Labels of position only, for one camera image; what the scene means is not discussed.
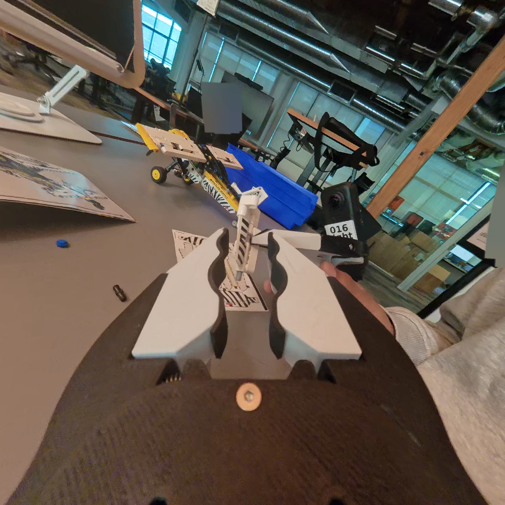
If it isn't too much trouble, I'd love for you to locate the person's right hand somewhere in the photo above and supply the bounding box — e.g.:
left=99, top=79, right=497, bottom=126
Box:
left=320, top=260, right=396, bottom=337

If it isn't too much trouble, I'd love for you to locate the wooden ceiling beam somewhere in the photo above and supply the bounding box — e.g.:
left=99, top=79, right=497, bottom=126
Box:
left=366, top=47, right=505, bottom=218

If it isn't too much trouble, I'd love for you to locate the zebra striped sticker sheet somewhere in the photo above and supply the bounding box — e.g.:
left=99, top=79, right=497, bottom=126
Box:
left=172, top=229, right=270, bottom=313

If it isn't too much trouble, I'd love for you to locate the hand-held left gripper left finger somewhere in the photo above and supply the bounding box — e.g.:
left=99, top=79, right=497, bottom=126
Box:
left=130, top=227, right=231, bottom=360

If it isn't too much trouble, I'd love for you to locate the dark background monitor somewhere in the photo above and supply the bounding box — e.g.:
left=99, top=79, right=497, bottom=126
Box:
left=221, top=71, right=275, bottom=135

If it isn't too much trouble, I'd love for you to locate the person's right forearm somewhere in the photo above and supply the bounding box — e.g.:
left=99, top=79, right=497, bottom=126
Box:
left=385, top=266, right=505, bottom=505

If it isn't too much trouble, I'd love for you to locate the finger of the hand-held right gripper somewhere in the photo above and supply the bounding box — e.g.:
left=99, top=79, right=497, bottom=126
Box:
left=251, top=231, right=324, bottom=254

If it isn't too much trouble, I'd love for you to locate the stack of cardboard boxes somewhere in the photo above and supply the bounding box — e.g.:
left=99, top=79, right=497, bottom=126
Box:
left=371, top=229, right=452, bottom=294

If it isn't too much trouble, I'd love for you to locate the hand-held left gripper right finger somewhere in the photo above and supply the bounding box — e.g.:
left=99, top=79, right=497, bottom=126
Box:
left=266, top=232, right=363, bottom=367

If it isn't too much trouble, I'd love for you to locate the wooden standing desk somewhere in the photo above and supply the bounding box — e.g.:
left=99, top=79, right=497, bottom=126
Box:
left=287, top=109, right=379, bottom=190

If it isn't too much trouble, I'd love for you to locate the tablet on white stand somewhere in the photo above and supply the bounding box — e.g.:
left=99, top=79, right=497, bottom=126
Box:
left=0, top=0, right=147, bottom=89

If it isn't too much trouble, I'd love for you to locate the white lego fin piece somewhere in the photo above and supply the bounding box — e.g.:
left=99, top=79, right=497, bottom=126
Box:
left=233, top=195, right=259, bottom=281

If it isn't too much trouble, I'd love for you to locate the silver laptop stand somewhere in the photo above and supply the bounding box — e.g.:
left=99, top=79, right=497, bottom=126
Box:
left=0, top=64, right=103, bottom=145

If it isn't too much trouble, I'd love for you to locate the blue storage bin with tag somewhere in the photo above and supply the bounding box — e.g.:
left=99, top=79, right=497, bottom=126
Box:
left=226, top=142, right=319, bottom=230

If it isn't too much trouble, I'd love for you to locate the black strapped bag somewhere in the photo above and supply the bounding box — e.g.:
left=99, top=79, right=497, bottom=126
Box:
left=317, top=112, right=380, bottom=170

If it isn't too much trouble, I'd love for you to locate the lego instruction booklet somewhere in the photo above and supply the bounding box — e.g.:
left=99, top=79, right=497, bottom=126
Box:
left=0, top=146, right=137, bottom=222

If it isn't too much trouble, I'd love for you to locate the white yellow lego plane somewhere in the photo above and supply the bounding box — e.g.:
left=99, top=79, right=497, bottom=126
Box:
left=135, top=122, right=266, bottom=226

